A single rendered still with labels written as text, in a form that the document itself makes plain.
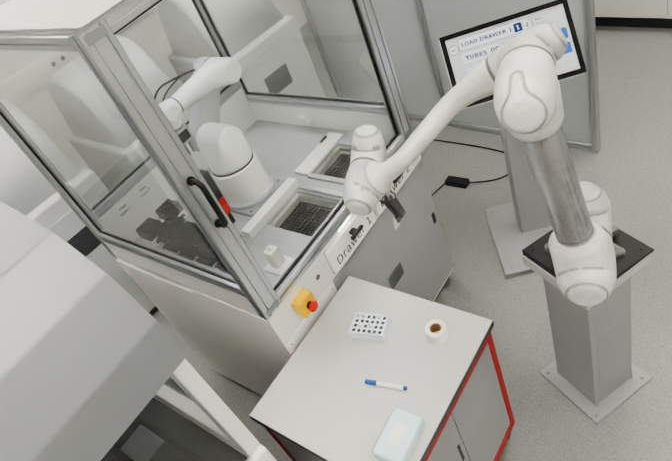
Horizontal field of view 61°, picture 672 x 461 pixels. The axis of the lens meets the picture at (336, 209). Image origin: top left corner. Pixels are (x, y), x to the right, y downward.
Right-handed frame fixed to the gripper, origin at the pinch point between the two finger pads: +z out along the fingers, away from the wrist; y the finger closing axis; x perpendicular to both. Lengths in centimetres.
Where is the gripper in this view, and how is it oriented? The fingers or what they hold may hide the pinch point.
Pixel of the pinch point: (380, 218)
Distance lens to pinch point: 204.2
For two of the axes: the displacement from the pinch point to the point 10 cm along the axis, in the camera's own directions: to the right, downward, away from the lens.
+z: 1.6, 6.6, 7.3
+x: -5.3, 6.9, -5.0
